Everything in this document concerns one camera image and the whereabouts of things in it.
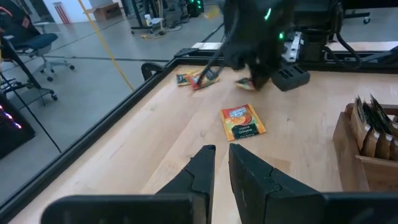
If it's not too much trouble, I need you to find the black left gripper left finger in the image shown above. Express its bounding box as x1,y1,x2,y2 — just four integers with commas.
40,144,217,224

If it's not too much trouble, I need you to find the black computer case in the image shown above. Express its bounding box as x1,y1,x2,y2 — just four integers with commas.
0,91,36,160

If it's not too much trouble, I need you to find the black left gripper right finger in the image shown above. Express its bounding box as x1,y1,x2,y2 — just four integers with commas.
228,142,398,224

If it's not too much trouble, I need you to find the red striped white panel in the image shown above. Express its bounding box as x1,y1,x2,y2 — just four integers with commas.
52,1,72,25

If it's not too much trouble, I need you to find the black metal table frame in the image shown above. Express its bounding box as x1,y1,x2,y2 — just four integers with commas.
0,46,398,218

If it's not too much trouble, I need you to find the wooden tea box organizer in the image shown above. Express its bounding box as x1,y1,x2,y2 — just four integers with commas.
332,102,398,192

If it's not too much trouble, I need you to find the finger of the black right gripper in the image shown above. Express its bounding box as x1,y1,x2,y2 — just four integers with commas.
260,63,311,92
249,67,262,91

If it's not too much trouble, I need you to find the blue office chair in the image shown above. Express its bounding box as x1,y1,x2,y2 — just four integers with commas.
0,0,75,83

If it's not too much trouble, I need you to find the yellow hanging cable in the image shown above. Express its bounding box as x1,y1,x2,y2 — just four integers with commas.
76,0,135,91

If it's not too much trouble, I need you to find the cardboard box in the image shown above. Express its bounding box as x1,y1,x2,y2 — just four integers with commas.
93,2,122,21

